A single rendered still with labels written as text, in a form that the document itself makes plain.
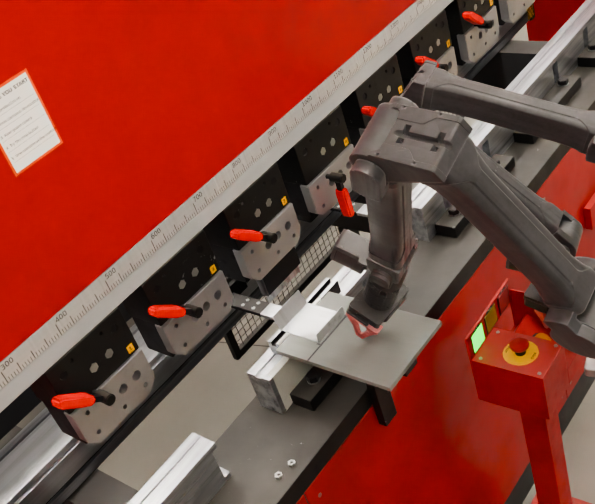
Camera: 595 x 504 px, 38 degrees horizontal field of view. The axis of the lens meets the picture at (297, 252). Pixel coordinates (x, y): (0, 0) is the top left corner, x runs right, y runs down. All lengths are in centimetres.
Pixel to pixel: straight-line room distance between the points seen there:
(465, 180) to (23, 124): 57
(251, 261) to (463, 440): 83
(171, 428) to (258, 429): 143
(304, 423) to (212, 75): 69
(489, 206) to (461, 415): 111
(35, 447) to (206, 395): 149
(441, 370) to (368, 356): 39
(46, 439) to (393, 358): 68
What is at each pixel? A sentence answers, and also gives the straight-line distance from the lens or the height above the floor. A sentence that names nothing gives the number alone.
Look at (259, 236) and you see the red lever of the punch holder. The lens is 147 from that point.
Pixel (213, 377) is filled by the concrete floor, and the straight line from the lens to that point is 324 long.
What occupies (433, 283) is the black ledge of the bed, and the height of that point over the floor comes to 87.
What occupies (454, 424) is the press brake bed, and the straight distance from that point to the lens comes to 207.
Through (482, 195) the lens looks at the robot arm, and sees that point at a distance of 102.
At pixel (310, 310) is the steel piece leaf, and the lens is 173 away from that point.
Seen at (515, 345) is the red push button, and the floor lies 81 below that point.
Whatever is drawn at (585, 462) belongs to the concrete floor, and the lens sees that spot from 265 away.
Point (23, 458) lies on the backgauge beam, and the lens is 176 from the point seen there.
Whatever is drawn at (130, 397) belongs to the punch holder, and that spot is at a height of 120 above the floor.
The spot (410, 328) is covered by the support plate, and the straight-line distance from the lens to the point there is 162.
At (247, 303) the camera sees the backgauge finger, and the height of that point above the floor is 100.
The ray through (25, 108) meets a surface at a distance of 120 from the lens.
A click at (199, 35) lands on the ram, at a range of 139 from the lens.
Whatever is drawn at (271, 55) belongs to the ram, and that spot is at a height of 151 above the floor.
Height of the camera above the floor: 207
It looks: 34 degrees down
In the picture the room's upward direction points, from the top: 20 degrees counter-clockwise
